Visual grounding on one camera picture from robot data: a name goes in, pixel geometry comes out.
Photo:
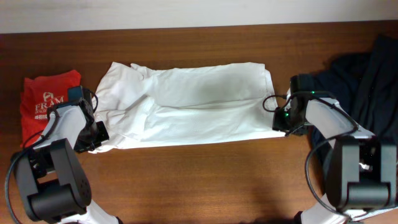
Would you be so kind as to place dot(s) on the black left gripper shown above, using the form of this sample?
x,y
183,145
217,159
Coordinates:
x,y
97,135

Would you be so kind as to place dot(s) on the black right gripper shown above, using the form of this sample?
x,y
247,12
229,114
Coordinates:
x,y
280,119

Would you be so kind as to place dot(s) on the white t-shirt with robot print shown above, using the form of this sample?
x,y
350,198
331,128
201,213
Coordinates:
x,y
142,107

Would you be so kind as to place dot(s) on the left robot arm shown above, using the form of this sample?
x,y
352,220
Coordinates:
x,y
51,181

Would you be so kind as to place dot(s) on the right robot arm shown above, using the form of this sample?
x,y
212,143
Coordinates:
x,y
361,179

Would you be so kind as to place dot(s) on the dark navy clothes pile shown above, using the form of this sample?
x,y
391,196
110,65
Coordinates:
x,y
365,84

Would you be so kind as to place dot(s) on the red folded printed t-shirt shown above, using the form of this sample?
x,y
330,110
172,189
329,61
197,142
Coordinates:
x,y
40,94

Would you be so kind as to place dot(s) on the white back wall panel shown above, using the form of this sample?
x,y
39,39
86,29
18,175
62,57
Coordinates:
x,y
74,15

